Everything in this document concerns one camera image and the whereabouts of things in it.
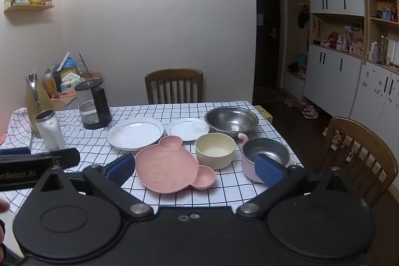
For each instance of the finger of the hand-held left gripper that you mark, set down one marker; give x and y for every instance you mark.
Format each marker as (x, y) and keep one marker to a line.
(14, 151)
(67, 158)

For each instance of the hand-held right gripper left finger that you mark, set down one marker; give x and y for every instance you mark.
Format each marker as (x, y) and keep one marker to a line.
(120, 168)

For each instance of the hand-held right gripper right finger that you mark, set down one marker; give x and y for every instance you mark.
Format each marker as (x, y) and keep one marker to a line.
(268, 168)

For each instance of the large white plate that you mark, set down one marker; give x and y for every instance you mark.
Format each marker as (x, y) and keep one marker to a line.
(134, 133)

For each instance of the pink bear-shaped plate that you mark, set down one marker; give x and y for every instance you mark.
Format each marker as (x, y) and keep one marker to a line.
(168, 166)

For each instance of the cream bowl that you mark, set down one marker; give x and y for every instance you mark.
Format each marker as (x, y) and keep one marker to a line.
(215, 157)

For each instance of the stainless steel bowl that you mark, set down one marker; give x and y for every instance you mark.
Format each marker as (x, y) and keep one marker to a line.
(232, 121)

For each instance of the small white plate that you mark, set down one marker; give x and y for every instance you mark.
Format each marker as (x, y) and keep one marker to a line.
(187, 129)

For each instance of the person's left hand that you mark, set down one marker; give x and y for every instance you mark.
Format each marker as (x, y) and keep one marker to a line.
(3, 206)

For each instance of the black white checked tablecloth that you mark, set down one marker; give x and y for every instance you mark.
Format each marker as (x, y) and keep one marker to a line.
(93, 157)

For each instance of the white thermos jug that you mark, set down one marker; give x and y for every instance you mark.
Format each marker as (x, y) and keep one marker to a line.
(51, 135)

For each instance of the beige thermos jug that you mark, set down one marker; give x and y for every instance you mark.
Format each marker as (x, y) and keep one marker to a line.
(32, 116)

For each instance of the yellow box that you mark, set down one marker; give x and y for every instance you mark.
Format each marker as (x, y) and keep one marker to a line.
(263, 113)

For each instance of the small wooden side table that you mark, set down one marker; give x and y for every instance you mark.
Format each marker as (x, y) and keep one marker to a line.
(62, 102)

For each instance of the glass electric kettle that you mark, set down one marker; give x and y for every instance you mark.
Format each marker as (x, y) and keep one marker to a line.
(90, 107)

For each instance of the pair of white sneakers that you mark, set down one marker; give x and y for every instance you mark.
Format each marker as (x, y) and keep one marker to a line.
(310, 112)

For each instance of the pair of pink slippers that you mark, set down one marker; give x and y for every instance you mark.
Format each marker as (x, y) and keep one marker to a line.
(293, 100)

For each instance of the tissue box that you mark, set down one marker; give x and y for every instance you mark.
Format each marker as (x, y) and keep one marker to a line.
(70, 84)

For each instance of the orange snack packet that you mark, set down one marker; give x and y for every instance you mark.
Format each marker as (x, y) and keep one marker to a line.
(51, 86)

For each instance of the blue topped container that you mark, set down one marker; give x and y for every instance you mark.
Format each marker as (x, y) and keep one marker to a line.
(70, 64)

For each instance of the wooden dining chair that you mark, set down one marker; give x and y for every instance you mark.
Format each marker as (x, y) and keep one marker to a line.
(374, 141)
(173, 74)

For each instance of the group of boxes and toys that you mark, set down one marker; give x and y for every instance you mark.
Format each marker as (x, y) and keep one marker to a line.
(339, 41)

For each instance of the black hanging bag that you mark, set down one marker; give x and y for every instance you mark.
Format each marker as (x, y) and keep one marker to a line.
(303, 18)

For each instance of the dark door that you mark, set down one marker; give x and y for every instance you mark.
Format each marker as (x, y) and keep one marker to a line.
(268, 4)

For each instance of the wooden wall shelf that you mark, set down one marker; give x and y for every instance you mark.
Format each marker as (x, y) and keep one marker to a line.
(28, 8)

